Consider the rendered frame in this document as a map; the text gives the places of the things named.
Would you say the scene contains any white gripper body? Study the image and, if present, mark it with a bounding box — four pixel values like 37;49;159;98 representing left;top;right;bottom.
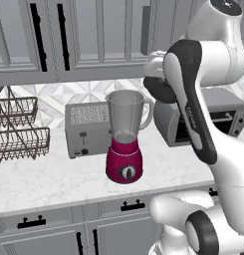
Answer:
143;50;168;80

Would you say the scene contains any magenta blender with clear jug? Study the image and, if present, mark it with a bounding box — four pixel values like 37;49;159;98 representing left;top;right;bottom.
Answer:
105;89;154;185

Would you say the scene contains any grey toaster oven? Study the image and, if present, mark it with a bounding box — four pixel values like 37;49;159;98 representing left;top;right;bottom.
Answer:
152;87;244;148

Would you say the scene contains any silver toaster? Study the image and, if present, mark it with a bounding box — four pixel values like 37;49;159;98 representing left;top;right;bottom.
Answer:
64;101;114;159

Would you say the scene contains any grey drawer front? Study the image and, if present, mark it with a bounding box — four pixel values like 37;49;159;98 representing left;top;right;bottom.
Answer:
84;195;155;221
0;206;76;235

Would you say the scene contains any grey base cupboard door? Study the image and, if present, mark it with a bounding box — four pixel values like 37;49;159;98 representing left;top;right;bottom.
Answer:
0;228;87;255
88;214;162;255

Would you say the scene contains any black wall cupboard handle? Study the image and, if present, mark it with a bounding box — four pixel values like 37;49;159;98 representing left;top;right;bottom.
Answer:
29;2;49;73
139;5;151;56
56;3;71;72

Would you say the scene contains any grey wall cupboard door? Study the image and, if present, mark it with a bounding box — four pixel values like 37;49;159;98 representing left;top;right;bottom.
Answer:
55;0;150;83
0;0;59;85
148;0;198;56

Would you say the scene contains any black drawer handle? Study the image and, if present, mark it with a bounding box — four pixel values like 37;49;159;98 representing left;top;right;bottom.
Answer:
16;214;48;230
120;198;146;213
207;186;219;198

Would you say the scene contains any dark wire rack stand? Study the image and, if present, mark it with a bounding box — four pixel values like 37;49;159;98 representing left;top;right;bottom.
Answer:
0;85;51;164

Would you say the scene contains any black base cupboard handle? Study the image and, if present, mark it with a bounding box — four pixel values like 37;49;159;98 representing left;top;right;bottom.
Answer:
76;231;85;255
92;228;101;255

